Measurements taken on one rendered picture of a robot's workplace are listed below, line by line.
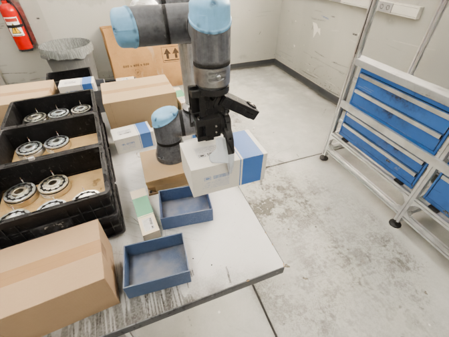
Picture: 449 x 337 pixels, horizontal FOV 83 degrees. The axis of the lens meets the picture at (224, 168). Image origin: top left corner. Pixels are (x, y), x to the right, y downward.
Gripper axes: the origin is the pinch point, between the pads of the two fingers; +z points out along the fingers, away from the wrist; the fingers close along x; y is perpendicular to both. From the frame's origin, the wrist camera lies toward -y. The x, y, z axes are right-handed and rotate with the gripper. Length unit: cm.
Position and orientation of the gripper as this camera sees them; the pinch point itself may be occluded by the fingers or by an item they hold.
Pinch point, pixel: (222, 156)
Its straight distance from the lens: 67.8
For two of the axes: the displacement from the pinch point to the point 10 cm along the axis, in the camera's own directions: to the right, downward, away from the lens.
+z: 0.0, 7.5, 6.6
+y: -9.4, 2.3, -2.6
